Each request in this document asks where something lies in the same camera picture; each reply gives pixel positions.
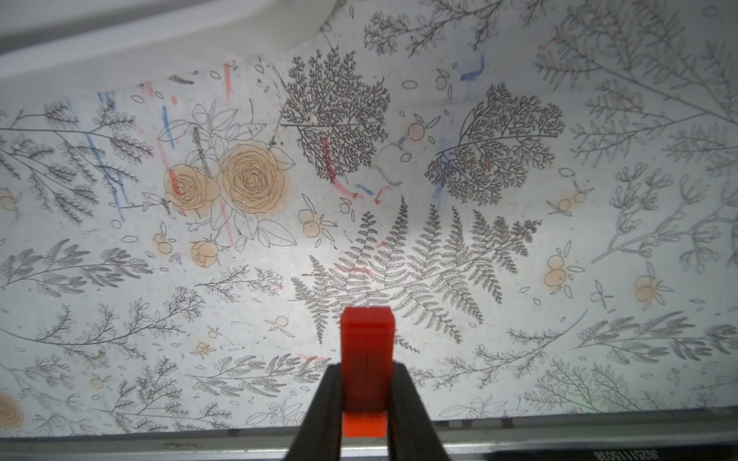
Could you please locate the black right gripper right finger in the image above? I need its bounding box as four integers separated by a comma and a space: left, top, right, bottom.
387, 362, 451, 461

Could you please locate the red usb drive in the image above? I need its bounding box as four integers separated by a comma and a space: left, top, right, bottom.
340, 307, 396, 438

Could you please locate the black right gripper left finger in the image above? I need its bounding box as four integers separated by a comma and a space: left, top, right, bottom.
284, 364, 343, 461

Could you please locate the white plastic storage box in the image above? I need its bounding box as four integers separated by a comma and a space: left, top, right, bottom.
1, 1, 336, 109

